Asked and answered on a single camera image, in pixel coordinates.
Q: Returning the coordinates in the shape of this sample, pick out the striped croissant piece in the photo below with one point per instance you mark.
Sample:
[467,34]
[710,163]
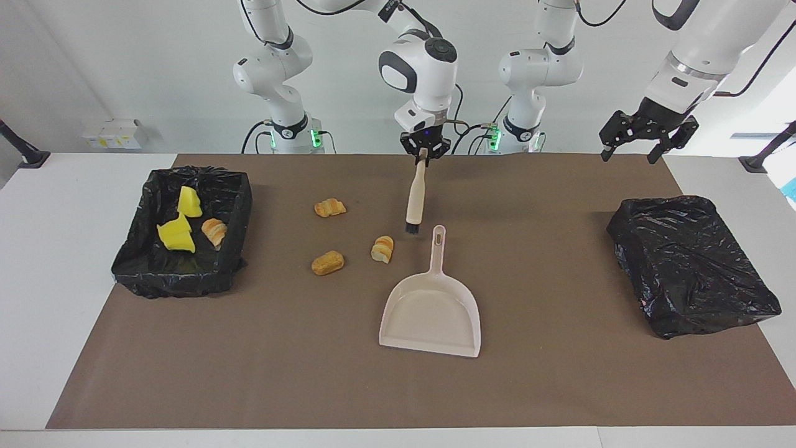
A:
[329,207]

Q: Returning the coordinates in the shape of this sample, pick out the open bin with black liner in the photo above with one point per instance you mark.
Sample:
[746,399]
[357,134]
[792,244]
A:
[186,267]

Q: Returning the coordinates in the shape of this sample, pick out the striped bread roll piece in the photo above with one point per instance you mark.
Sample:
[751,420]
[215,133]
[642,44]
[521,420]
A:
[383,249]

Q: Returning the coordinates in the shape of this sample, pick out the white box with yellow label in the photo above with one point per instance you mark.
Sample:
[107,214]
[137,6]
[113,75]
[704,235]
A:
[112,134]

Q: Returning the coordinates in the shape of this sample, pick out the beige bread chunk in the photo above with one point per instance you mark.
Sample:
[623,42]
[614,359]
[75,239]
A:
[214,231]

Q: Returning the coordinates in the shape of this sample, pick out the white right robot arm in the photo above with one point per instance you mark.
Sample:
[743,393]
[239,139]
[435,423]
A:
[423,68]

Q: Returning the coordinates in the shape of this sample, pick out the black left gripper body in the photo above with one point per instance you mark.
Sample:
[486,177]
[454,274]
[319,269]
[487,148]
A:
[659,112]

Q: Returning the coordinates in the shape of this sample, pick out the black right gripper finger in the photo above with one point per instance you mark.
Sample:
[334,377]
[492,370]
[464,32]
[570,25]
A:
[440,151]
[410,154]

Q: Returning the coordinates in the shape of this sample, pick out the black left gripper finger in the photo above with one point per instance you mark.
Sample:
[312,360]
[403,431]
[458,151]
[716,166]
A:
[675,135]
[615,132]

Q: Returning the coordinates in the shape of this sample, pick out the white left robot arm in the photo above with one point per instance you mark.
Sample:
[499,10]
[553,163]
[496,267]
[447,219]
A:
[535,65]

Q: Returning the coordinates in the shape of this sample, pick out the brown table mat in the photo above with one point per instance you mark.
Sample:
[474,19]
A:
[373,386]

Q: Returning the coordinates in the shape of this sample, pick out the beige brush with black bristles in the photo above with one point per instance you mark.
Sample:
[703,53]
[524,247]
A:
[416,199]

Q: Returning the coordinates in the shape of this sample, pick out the brown oval bread roll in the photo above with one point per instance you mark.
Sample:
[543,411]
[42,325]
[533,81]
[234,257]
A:
[328,262]

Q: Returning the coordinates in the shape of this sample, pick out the bin covered with black bag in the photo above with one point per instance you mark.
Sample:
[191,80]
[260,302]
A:
[690,267]

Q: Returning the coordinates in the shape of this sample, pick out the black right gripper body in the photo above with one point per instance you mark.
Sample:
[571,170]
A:
[425,138]

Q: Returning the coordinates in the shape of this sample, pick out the teal object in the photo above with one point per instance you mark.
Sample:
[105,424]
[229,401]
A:
[791,190]

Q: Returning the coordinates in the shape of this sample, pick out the black stand post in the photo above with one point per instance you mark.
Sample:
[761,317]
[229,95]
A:
[25,152]
[762,155]

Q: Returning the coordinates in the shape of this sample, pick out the beige plastic dustpan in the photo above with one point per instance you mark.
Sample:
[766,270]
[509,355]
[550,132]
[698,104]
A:
[432,317]

